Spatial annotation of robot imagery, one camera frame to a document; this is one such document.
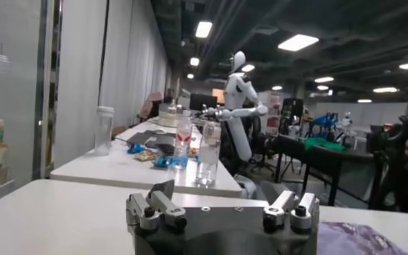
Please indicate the dark grey laptop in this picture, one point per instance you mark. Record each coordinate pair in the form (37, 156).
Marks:
(148, 138)

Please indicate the white computer mouse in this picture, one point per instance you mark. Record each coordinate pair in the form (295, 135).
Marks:
(160, 131)

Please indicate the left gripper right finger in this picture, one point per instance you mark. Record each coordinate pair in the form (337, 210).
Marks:
(293, 208)

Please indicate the clear bottle beige lid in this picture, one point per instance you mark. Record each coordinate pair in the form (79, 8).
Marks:
(208, 156)

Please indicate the black mesh headrest office chair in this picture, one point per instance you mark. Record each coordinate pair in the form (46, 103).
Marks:
(397, 156)

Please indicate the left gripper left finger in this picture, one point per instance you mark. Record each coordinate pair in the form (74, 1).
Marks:
(162, 204)

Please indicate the glass door drinks fridge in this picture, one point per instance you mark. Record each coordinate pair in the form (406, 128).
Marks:
(41, 104)

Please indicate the purple t-shirt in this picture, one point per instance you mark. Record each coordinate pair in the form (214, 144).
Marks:
(356, 240)

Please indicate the clear tumbler white lid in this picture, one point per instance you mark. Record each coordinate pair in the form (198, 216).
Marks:
(104, 135)

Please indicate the red label water bottle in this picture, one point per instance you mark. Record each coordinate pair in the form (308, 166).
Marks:
(182, 142)

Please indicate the black computer monitor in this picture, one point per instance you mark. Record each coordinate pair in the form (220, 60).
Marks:
(203, 102)

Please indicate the green cloth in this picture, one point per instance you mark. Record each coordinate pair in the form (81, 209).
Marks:
(323, 143)

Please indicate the white red-print display rack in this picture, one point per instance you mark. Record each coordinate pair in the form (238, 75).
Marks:
(273, 114)

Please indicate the pink garment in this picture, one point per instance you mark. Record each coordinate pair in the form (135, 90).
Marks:
(151, 104)

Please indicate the white humanoid robot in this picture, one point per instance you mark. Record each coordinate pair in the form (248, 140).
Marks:
(240, 104)

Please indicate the silver cooking pot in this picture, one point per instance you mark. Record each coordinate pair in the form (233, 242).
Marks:
(169, 118)

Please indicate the yellow snack packet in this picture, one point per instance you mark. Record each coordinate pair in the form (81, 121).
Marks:
(193, 152)

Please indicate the blue snack packet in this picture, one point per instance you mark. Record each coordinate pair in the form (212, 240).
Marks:
(136, 148)
(163, 161)

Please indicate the black table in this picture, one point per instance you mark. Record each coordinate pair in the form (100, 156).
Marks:
(321, 159)

